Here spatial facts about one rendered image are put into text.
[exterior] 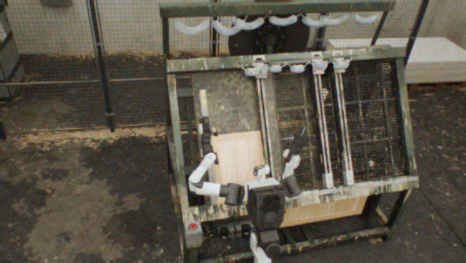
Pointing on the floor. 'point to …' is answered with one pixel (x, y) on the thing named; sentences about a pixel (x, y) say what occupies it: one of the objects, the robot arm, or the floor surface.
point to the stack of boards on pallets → (425, 61)
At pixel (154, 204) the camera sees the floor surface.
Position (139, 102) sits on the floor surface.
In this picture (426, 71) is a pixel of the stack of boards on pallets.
